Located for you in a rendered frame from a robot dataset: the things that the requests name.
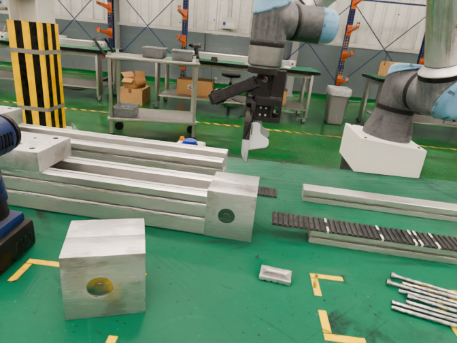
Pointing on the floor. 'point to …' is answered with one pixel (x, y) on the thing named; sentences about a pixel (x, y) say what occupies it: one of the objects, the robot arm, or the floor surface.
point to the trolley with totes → (182, 58)
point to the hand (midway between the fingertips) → (244, 152)
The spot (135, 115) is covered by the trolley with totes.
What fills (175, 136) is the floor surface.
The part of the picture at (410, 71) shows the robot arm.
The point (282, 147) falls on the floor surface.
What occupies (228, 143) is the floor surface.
